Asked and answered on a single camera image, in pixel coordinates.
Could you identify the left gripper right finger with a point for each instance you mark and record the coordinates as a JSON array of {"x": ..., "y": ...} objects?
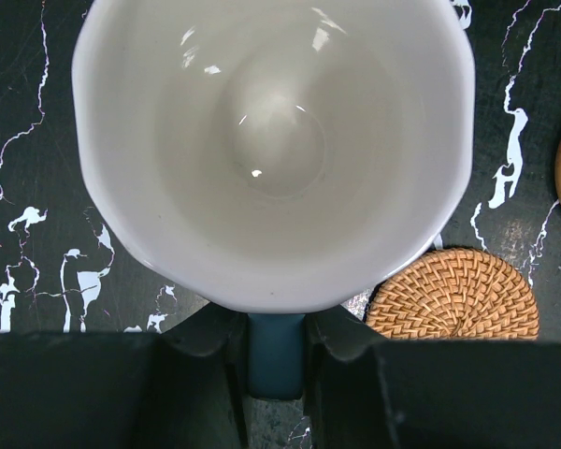
[{"x": 366, "y": 391}]

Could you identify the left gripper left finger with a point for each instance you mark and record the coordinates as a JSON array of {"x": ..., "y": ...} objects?
[{"x": 180, "y": 389}]

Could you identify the woven rattan coaster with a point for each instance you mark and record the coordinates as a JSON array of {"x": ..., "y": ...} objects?
[{"x": 456, "y": 294}]

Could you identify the light blue cup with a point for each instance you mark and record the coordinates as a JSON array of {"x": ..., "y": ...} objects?
[{"x": 275, "y": 157}]

